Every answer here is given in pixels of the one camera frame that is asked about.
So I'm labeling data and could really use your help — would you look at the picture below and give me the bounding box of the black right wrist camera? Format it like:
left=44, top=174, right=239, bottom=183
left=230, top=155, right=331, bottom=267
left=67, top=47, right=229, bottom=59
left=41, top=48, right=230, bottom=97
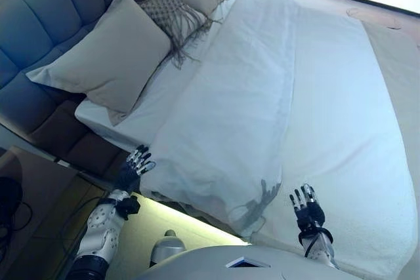
left=297, top=222, right=332, bottom=239

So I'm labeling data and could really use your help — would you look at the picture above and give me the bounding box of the white duvet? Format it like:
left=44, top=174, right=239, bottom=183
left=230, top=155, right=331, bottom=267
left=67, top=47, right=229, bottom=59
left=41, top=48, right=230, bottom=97
left=140, top=0, right=417, bottom=261

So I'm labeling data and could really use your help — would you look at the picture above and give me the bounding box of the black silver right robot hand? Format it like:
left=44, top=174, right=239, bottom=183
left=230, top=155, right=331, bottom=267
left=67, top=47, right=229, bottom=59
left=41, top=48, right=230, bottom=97
left=288, top=183, right=326, bottom=228

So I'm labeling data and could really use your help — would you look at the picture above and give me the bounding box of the grey robot torso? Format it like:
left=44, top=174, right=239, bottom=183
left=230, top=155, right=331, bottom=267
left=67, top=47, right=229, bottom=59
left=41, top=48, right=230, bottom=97
left=133, top=243, right=342, bottom=280

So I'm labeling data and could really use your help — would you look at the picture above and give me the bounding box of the tufted upholstered headboard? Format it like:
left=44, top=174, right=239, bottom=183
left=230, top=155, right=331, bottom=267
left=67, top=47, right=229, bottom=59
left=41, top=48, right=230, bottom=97
left=0, top=0, right=184, bottom=150

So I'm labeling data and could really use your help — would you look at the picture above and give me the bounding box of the brown tufted bed frame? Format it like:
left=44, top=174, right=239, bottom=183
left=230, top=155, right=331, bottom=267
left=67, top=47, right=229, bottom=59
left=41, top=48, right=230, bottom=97
left=62, top=125, right=250, bottom=238

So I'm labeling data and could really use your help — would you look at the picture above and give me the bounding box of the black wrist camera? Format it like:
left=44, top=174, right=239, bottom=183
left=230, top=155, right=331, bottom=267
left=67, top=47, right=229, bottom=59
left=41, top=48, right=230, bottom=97
left=297, top=222, right=332, bottom=239
left=114, top=195, right=141, bottom=221

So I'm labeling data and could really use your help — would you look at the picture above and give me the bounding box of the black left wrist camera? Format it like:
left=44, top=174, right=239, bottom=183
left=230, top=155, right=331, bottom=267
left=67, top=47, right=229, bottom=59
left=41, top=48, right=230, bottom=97
left=114, top=195, right=141, bottom=221

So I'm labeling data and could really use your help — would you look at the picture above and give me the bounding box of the white mattress sheet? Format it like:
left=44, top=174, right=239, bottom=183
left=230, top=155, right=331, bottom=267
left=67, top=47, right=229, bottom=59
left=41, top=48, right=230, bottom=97
left=74, top=0, right=238, bottom=143

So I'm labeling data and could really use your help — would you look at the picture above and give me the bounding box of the grey knitted fringed cushion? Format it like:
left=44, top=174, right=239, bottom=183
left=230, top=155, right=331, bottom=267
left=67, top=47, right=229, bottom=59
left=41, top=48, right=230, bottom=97
left=139, top=0, right=224, bottom=71

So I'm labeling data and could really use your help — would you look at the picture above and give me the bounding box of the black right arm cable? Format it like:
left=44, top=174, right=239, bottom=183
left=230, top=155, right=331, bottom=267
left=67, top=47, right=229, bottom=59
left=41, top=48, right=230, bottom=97
left=303, top=232, right=316, bottom=258

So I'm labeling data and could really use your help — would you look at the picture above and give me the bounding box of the black cable bundle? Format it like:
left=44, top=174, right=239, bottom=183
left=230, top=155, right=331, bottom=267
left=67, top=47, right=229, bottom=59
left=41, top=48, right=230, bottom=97
left=0, top=194, right=33, bottom=251

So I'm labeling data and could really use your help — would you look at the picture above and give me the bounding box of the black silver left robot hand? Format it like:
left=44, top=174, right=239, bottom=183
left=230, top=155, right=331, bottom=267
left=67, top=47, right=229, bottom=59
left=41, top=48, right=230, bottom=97
left=117, top=144, right=157, bottom=192

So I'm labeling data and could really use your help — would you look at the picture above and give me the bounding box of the wooden nightstand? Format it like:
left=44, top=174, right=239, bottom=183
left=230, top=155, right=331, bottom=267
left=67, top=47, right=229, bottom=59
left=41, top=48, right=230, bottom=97
left=0, top=145, right=112, bottom=280

